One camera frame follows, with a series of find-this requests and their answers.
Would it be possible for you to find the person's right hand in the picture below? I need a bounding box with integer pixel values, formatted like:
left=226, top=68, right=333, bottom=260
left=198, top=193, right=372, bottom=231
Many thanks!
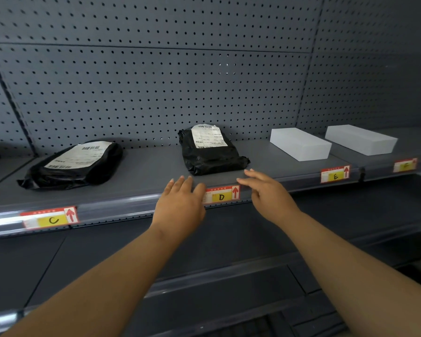
left=236, top=169, right=303, bottom=226

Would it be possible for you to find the person's left hand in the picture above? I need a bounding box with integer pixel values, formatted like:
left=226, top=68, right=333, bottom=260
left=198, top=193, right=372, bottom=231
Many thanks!
left=151, top=175, right=207, bottom=239

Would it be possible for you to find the person's left forearm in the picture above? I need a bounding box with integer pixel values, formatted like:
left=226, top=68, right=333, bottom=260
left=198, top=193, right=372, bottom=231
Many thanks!
left=0, top=223, right=197, bottom=337

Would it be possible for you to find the person's right forearm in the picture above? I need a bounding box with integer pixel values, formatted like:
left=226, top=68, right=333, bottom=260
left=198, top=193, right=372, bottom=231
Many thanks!
left=279, top=211, right=421, bottom=337

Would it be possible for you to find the red yellow shelf tag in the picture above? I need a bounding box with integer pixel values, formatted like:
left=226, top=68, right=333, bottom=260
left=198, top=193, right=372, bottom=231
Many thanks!
left=320, top=165, right=351, bottom=184
left=20, top=206, right=80, bottom=230
left=393, top=158, right=418, bottom=173
left=202, top=185, right=240, bottom=205

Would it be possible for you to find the long grey metal shelf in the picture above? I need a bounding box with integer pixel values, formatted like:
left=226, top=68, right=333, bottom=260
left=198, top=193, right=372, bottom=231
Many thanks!
left=0, top=137, right=366, bottom=240

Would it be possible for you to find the bulky black labelled parcel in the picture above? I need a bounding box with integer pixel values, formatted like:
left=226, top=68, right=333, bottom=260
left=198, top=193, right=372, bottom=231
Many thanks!
left=178, top=124, right=250, bottom=176

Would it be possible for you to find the white rectangular box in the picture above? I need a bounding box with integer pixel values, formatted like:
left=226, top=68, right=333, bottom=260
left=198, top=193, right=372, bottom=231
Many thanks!
left=325, top=125, right=398, bottom=156
left=270, top=128, right=332, bottom=162

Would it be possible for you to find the low grey metal shelf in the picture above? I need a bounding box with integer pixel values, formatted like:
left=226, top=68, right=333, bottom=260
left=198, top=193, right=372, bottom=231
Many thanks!
left=0, top=173, right=421, bottom=337

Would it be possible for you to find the grey pegboard panel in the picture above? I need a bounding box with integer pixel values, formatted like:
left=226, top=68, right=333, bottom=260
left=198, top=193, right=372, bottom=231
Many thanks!
left=0, top=43, right=313, bottom=156
left=0, top=0, right=324, bottom=54
left=296, top=0, right=421, bottom=134
left=0, top=54, right=35, bottom=159

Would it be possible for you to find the flat black labelled parcel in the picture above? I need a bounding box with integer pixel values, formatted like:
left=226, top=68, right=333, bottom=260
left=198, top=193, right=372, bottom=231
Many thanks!
left=17, top=139, right=124, bottom=190

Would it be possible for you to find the short grey metal shelf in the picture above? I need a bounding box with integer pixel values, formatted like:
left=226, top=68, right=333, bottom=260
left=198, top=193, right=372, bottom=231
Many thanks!
left=328, top=127, right=421, bottom=182

